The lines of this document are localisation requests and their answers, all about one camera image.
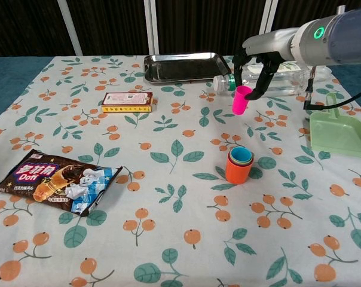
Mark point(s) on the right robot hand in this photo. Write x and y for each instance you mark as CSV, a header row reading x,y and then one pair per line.
x,y
273,45

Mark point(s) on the pink plastic cup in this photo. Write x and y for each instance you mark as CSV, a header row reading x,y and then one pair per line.
x,y
239,104

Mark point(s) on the light blue plastic cup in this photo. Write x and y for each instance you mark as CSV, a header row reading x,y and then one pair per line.
x,y
241,155

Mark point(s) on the dark blue plastic cup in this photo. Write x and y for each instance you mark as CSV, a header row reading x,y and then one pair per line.
x,y
239,165

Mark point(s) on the clear plastic water bottle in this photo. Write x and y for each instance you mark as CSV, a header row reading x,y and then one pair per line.
x,y
288,86

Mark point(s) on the white flower paint palette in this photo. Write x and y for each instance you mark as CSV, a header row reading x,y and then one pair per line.
x,y
324,73

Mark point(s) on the stainless steel tray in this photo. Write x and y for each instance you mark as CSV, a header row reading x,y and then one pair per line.
x,y
183,68

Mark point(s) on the green plastic dustpan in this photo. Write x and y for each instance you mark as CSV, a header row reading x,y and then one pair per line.
x,y
339,134

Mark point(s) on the orange plastic cup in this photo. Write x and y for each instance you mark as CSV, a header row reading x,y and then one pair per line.
x,y
237,176

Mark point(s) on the red yellow card box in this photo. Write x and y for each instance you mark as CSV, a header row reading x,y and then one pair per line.
x,y
126,100

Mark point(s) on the floral leaf tablecloth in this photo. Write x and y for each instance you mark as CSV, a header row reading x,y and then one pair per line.
x,y
168,209

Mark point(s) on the brown snack bag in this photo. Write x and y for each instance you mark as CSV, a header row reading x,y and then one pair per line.
x,y
49,182

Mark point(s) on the white partition frame post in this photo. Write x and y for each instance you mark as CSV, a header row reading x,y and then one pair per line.
x,y
70,27
270,15
152,27

